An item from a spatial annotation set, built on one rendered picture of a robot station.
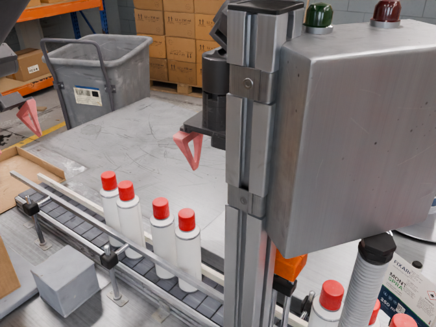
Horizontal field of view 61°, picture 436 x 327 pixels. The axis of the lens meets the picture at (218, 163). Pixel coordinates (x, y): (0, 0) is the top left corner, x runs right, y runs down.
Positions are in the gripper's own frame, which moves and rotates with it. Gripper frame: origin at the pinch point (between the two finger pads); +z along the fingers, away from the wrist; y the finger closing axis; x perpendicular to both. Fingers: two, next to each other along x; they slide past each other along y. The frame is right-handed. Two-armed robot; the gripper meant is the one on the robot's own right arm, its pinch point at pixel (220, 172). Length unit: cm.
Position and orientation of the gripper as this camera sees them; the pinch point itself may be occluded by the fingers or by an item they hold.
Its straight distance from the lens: 61.5
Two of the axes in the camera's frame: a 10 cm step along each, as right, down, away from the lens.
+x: -4.9, 4.5, -7.5
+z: -0.1, 8.5, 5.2
